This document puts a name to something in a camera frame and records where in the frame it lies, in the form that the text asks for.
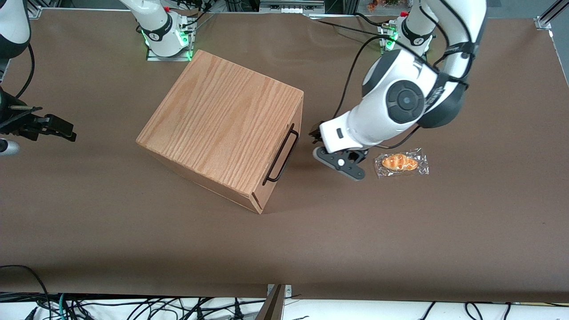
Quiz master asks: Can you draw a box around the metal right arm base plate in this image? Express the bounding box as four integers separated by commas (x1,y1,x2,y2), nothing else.
146,12,196,62

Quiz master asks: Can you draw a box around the brown angled bar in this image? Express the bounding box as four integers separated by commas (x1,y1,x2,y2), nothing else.
255,284,285,320

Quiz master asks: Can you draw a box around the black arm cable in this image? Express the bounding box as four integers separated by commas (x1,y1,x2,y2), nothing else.
333,0,473,150
16,44,36,99

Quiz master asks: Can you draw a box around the wooden drawer cabinet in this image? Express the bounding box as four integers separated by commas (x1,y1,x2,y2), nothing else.
136,49,305,215

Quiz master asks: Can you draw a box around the black cable loop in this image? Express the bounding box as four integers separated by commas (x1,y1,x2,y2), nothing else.
0,265,53,320

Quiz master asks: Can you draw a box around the small metal bracket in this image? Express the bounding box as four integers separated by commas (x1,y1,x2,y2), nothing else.
267,284,293,300

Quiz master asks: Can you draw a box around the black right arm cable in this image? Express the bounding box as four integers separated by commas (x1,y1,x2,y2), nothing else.
16,44,36,99

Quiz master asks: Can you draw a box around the black cable on table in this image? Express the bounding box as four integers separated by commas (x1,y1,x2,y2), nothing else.
309,12,389,38

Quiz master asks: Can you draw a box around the wooden drawer front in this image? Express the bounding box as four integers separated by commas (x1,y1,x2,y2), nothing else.
251,92,305,215

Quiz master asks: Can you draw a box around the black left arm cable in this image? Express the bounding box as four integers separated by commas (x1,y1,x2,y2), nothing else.
333,0,473,150

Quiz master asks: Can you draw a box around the black wire drawer handle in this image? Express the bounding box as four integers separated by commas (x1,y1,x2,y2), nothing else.
263,123,300,186

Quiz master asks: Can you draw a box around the plastic wrapped bread roll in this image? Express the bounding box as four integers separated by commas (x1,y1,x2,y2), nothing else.
374,148,430,179

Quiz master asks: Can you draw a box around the brown paper table cover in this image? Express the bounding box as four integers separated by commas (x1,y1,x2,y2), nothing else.
0,9,569,304

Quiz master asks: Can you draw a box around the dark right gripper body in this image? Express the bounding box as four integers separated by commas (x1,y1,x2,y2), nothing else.
0,87,20,135

